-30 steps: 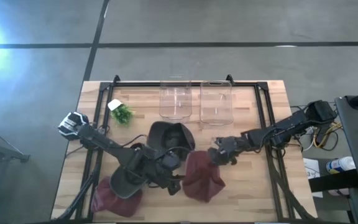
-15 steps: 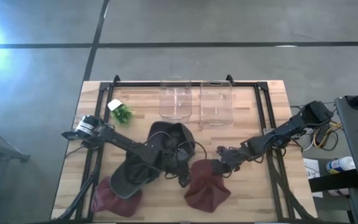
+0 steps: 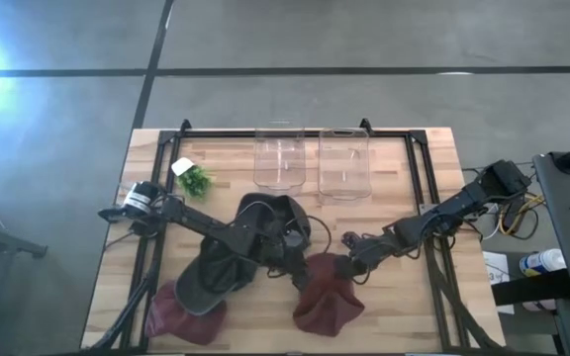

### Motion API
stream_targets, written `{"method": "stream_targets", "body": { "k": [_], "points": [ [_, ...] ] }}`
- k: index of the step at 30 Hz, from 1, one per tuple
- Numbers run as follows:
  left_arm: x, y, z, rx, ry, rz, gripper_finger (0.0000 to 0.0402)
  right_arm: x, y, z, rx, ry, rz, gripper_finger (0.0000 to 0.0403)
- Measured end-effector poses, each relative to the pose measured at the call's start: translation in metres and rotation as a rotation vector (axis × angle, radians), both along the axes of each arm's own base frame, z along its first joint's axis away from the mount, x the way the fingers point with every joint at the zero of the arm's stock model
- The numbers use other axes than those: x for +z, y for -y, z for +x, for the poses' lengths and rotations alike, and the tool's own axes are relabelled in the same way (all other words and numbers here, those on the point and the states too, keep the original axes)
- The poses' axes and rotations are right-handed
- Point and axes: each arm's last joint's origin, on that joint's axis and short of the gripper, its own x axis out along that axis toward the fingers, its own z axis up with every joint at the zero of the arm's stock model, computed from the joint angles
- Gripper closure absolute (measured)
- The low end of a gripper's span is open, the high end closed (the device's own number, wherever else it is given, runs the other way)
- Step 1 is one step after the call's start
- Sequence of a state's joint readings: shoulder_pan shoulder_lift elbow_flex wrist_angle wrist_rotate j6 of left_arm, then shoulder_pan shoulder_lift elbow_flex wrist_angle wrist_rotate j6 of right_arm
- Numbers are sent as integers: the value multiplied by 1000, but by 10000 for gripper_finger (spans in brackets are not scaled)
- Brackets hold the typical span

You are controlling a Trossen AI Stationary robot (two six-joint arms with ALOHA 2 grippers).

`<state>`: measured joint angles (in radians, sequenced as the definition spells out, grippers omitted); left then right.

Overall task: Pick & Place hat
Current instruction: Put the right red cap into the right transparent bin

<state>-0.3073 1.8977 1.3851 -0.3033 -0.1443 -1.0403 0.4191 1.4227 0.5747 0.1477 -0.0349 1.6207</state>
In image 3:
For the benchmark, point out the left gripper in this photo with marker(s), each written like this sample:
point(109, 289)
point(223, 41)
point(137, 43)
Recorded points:
point(280, 244)

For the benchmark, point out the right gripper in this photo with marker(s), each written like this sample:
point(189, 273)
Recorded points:
point(371, 244)

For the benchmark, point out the maroon baseball cap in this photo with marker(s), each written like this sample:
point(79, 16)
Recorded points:
point(324, 306)
point(186, 329)

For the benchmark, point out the dark grey baseball cap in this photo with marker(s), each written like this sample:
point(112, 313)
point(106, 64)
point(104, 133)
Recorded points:
point(201, 296)
point(265, 205)

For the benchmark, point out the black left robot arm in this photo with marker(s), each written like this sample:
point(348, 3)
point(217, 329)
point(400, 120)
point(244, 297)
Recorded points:
point(191, 217)

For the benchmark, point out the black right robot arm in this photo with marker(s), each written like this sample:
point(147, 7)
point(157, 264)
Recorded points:
point(463, 198)

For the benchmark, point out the clear plastic bin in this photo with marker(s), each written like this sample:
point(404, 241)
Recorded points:
point(344, 163)
point(280, 158)

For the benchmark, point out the green plant in white pot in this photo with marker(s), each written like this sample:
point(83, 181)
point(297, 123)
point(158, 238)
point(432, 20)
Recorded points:
point(195, 182)

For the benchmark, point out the white paper sheet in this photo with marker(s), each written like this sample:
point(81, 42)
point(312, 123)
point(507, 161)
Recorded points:
point(495, 262)

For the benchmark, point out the white blue-labelled canister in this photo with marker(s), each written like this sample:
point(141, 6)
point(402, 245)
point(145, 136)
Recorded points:
point(542, 262)

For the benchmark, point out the black aluminium table frame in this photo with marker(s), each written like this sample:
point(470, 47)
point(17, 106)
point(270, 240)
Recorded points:
point(216, 133)

